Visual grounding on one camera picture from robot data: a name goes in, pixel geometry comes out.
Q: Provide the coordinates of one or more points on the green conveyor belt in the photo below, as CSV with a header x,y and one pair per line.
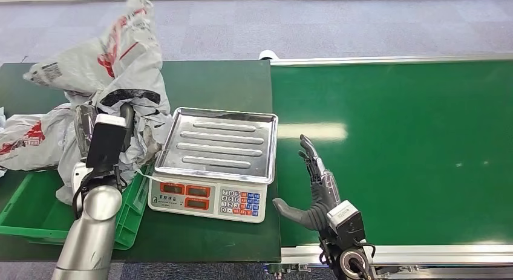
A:
x,y
400,150

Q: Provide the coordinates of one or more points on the grey mailer bag red print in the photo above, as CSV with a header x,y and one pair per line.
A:
x,y
28,138

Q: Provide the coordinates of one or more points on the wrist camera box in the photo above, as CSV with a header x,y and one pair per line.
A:
x,y
106,142
348,222

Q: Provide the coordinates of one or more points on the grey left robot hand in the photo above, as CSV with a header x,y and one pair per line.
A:
x,y
85,126

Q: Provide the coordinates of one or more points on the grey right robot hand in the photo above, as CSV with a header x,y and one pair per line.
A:
x,y
322,194

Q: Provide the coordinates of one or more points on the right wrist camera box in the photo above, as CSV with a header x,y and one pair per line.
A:
x,y
348,222

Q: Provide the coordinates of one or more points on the white bag edge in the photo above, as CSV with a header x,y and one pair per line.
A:
x,y
1,116

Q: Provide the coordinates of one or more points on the white conveyor roller end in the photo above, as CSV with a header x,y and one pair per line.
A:
x,y
267,54

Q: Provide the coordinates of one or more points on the grey mailer bag red line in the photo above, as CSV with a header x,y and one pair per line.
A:
x,y
66,174

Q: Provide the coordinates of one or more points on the green plastic crate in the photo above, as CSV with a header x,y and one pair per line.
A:
x,y
32,218

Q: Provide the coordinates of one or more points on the aluminium conveyor frame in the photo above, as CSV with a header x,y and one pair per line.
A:
x,y
421,255

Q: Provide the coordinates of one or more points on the grey mailer bag black logo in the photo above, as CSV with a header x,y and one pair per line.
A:
x,y
124,66

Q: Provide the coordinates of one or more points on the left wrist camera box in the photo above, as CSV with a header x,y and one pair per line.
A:
x,y
106,142

